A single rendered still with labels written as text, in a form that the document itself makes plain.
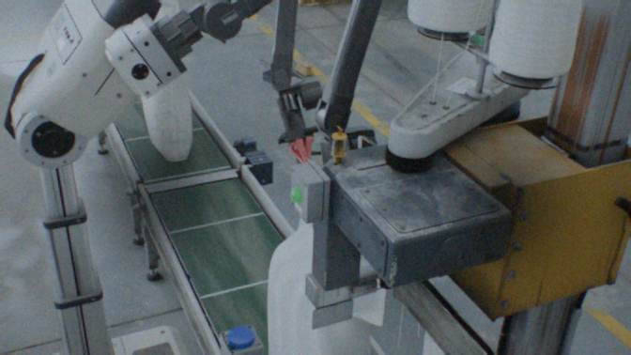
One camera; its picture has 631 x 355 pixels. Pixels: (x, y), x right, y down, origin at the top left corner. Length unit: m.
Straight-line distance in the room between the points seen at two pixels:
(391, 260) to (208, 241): 1.68
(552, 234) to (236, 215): 1.71
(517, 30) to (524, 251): 0.43
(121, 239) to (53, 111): 1.85
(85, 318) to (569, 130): 1.37
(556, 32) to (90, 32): 0.95
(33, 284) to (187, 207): 0.78
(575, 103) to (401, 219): 0.48
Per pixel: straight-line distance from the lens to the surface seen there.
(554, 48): 1.26
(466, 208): 1.23
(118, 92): 1.65
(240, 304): 2.48
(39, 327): 3.11
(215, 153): 3.39
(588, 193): 1.46
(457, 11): 1.44
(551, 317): 1.74
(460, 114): 1.38
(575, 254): 1.54
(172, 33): 1.48
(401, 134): 1.29
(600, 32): 1.42
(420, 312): 1.45
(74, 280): 2.05
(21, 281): 3.37
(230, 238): 2.79
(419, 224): 1.17
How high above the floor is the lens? 1.98
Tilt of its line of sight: 30 degrees down
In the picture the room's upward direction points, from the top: 2 degrees clockwise
